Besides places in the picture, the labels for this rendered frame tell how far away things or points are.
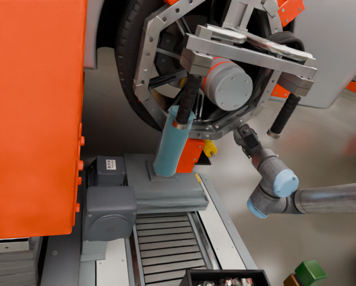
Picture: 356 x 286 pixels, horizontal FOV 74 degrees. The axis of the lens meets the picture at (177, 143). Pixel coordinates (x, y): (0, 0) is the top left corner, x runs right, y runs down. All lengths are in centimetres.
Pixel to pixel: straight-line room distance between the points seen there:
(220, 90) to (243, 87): 8
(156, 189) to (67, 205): 70
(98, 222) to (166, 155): 32
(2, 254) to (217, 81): 78
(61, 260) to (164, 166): 52
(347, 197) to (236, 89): 45
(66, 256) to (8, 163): 64
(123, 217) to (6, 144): 50
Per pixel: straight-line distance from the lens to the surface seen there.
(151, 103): 85
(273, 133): 83
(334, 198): 89
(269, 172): 88
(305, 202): 96
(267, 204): 92
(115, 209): 85
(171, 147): 81
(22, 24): 39
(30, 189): 54
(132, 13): 85
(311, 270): 62
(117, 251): 115
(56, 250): 109
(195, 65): 59
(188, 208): 133
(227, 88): 74
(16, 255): 86
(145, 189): 119
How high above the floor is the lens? 105
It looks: 31 degrees down
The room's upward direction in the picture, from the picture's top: 18 degrees clockwise
